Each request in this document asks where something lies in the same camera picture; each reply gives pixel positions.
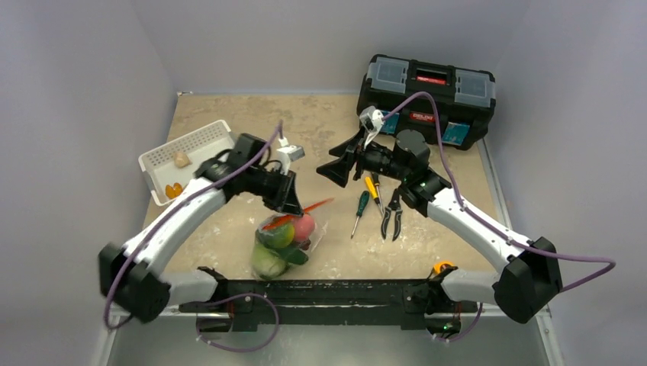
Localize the green cucumber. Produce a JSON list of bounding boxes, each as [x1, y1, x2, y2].
[[281, 246, 309, 265]]

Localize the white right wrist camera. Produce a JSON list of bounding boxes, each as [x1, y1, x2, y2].
[[359, 106, 385, 149]]

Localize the black yellow screwdriver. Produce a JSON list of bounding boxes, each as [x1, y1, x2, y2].
[[371, 172, 380, 188]]

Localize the beige garlic bulb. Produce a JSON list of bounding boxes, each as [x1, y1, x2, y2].
[[173, 151, 192, 169]]

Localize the peach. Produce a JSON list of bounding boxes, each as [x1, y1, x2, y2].
[[292, 214, 316, 242]]

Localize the green handled screwdriver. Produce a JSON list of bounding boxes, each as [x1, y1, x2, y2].
[[350, 191, 370, 239]]

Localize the clear zip bag orange zipper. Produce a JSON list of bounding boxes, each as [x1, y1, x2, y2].
[[250, 197, 334, 281]]

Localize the yellow handled tool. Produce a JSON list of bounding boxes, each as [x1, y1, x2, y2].
[[365, 176, 384, 216]]

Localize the orange yellow fruit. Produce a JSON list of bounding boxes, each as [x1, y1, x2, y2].
[[165, 182, 184, 200]]

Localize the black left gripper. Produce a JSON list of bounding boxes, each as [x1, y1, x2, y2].
[[245, 166, 302, 216]]

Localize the yellow tape measure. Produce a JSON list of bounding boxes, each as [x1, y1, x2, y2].
[[432, 261, 454, 276]]

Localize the black pliers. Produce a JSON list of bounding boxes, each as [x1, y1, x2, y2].
[[380, 188, 403, 242]]

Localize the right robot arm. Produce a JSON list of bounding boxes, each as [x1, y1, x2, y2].
[[316, 130, 564, 323]]

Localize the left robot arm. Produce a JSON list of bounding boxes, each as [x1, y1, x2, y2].
[[98, 130, 304, 329]]

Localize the green cabbage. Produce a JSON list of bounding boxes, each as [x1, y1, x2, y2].
[[250, 243, 288, 280]]

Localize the white perforated basket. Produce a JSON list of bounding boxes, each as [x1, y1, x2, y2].
[[138, 120, 234, 207]]

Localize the black toolbox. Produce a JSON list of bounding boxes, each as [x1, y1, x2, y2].
[[356, 53, 497, 152]]

